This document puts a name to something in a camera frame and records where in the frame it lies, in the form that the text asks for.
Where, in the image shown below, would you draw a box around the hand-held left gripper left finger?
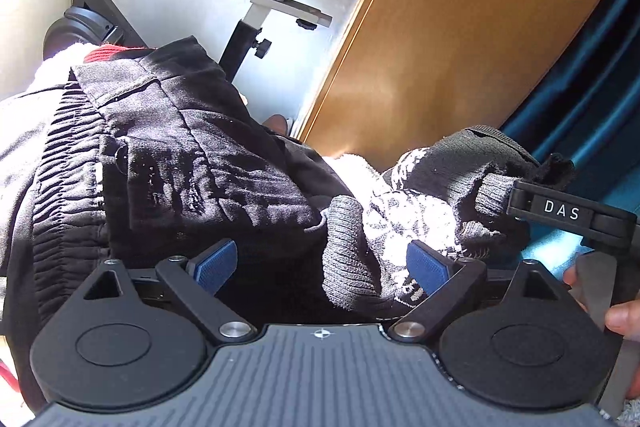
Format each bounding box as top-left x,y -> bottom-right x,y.
75,239 -> 257,344

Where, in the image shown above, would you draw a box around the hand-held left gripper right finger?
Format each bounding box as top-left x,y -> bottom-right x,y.
389,241 -> 568,344

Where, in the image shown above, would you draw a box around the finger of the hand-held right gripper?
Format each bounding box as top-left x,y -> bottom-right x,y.
506,179 -> 638,254

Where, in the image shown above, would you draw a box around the black white patterned knit sweater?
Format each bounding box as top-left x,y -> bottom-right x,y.
320,125 -> 576,320

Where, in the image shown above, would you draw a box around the black pants with elastic waistband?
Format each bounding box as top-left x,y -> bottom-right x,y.
30,36 -> 362,323

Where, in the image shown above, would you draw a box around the person's right hand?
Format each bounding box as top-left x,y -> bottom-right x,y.
564,267 -> 640,336

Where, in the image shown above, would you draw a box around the teal curtain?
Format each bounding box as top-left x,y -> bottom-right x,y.
500,0 -> 640,268

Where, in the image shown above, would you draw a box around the brown wooden board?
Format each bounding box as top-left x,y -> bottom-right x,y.
299,0 -> 640,172

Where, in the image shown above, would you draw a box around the grey jacket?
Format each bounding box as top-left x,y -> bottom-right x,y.
0,82 -> 66,410

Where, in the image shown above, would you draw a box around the red knit cloth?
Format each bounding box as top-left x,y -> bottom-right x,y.
82,46 -> 147,66

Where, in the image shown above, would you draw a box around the white fluffy cloth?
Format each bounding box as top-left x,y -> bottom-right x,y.
34,42 -> 101,84

